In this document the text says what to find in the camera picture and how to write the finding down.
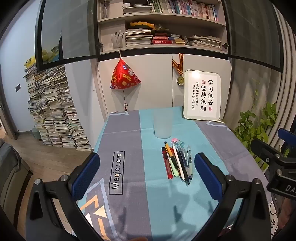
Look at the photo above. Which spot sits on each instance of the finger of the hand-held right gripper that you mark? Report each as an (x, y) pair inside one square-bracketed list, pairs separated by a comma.
[(286, 138), (263, 150)]

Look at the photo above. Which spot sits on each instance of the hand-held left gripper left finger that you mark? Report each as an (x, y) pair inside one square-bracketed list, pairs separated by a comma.
[(85, 178)]

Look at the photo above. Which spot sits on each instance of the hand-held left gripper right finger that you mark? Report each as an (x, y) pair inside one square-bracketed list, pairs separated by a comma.
[(208, 176)]

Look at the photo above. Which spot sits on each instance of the clear pen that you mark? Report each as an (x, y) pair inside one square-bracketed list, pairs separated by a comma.
[(190, 166), (186, 178)]

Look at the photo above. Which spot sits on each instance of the white pen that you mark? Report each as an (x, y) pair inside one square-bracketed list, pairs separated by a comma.
[(182, 173)]

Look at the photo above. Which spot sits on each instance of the green pen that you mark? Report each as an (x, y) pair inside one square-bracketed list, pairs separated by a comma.
[(175, 172)]

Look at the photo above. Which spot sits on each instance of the black pen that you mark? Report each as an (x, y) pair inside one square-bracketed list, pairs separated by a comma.
[(180, 158)]

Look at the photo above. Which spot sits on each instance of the red utility knife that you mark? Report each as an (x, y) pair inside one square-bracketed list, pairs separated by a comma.
[(167, 166)]

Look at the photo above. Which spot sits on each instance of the yellow marker with black cap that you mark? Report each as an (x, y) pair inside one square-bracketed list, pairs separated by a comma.
[(169, 151)]

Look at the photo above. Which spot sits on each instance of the pink and green eraser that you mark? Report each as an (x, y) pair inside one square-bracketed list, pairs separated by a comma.
[(175, 141)]

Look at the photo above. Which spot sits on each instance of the frosted plastic cup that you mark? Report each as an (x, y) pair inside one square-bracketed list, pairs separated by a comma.
[(163, 127)]

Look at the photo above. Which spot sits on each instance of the green potted plant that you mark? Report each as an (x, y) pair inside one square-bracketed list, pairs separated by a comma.
[(254, 125)]

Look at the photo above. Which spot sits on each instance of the grey and blue tablecloth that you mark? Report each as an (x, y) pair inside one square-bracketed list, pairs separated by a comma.
[(138, 185)]

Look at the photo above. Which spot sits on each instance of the grey ribbed curtain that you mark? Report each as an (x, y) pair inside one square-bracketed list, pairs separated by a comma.
[(285, 81)]

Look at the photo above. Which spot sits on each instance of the tall stack of papers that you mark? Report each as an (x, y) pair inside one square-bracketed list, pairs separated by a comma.
[(57, 115)]

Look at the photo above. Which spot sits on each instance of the framed calligraphy sign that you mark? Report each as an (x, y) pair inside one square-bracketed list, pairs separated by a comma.
[(202, 95)]

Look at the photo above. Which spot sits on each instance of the gold medal with striped ribbon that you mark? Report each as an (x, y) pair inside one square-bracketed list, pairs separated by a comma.
[(180, 80)]

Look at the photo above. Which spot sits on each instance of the red pyramid hanging ornament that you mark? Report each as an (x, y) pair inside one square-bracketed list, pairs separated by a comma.
[(123, 76)]

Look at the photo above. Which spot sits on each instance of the glass cabinet door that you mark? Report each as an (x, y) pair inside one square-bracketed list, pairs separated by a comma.
[(252, 32), (67, 30)]

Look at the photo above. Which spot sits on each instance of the stack of worn booklets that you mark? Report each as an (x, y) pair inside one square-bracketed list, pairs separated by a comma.
[(204, 41)]

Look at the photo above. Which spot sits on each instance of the yellow plush toy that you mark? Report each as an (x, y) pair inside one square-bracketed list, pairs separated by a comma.
[(31, 62)]

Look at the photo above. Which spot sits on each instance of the white pen holder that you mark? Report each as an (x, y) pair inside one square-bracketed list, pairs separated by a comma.
[(116, 41)]

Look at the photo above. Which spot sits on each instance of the stack of red books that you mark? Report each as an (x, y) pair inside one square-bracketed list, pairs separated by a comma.
[(163, 41)]

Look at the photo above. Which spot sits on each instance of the stack of magazines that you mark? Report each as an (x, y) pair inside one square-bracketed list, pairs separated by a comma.
[(138, 38)]

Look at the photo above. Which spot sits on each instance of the row of upright books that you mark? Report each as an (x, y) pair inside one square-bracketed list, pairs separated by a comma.
[(185, 8)]

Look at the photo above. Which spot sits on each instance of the yellow flower garland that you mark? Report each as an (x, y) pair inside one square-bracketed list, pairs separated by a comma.
[(141, 25)]

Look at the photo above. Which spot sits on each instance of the glass jar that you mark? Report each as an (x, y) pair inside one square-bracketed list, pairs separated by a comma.
[(105, 9)]

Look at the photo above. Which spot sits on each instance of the dark wall switch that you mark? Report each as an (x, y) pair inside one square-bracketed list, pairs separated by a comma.
[(17, 87)]

